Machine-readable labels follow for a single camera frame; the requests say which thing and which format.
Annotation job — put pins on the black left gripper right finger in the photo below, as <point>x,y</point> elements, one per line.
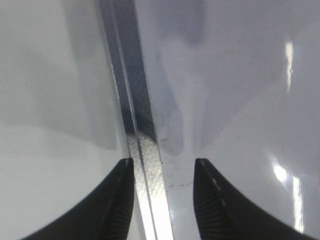
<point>223,212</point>

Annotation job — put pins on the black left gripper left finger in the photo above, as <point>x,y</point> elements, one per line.
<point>105,214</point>

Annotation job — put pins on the white board with aluminium frame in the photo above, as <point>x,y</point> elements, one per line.
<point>236,82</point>

